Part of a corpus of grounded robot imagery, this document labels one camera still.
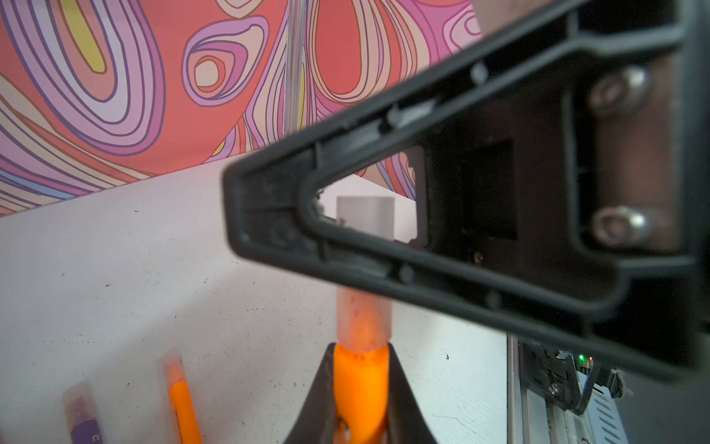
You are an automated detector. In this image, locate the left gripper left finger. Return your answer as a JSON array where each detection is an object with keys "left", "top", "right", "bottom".
[{"left": 284, "top": 342, "right": 337, "bottom": 444}]

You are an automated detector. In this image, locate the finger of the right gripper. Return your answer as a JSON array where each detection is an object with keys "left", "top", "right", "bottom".
[{"left": 222, "top": 1, "right": 709, "bottom": 380}]

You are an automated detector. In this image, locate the translucent pen cap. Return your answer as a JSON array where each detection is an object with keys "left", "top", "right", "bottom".
[{"left": 336, "top": 196, "right": 395, "bottom": 354}]

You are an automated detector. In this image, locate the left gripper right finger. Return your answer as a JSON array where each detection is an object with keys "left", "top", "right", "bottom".
[{"left": 386, "top": 344, "right": 436, "bottom": 444}]

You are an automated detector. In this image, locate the orange pen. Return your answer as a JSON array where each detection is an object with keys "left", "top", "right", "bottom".
[
  {"left": 333, "top": 344, "right": 390, "bottom": 443},
  {"left": 161, "top": 348, "right": 203, "bottom": 444}
]

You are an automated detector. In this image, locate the purple pen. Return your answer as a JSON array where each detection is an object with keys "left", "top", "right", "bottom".
[{"left": 62, "top": 381, "right": 104, "bottom": 444}]

